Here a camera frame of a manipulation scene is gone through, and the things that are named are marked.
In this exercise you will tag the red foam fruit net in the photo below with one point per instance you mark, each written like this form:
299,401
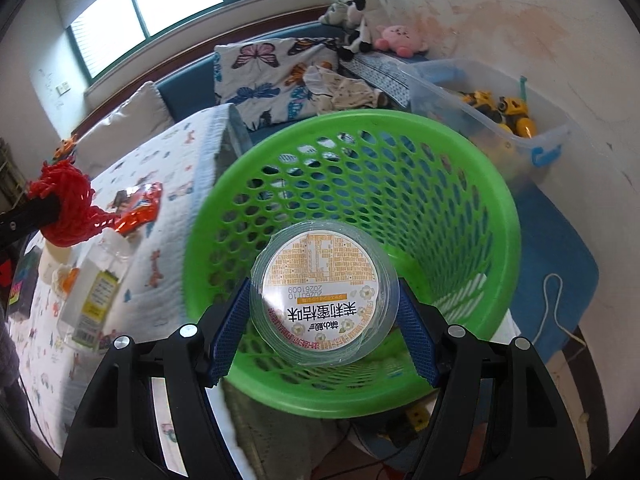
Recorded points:
68,215

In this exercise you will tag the pink plush toy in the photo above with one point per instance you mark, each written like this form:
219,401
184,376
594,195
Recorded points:
402,40

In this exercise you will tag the beige crumpled clothes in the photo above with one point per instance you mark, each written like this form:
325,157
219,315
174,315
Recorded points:
331,92

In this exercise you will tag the orange Ovaltine wrapper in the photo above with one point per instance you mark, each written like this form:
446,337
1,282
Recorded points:
137,206

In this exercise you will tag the cream cushion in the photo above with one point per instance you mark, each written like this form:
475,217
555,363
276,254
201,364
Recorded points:
137,120

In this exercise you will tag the clear plastic storage box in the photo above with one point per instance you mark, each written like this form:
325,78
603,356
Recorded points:
435,88

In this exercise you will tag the clear plastic bottle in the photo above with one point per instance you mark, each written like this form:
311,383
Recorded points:
81,322

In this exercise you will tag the yellow toy truck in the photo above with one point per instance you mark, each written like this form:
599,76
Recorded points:
507,112

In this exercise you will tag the orange toy on cushion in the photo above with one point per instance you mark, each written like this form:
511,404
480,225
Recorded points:
65,150

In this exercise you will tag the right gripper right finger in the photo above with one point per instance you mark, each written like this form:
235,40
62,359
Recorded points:
498,414

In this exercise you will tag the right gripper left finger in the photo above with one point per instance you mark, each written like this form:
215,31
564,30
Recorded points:
146,413

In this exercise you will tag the finger of the black left gripper seen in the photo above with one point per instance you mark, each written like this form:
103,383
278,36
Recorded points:
28,218

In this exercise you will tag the cartoon print white blanket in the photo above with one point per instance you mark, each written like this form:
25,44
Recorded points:
186,159

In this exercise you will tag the grey patterned folded cloth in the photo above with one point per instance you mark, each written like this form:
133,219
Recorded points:
385,72

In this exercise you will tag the colourful sticky note box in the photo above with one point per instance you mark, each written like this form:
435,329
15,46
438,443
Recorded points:
24,285

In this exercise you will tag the green plastic mesh basket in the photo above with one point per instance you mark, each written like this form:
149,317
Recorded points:
434,201

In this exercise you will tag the butterfly print pillow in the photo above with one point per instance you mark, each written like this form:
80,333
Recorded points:
264,79

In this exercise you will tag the clear round food container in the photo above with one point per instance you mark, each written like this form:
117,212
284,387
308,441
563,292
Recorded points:
323,294

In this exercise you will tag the cow plush toy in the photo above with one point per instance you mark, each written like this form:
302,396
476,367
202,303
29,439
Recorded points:
362,21

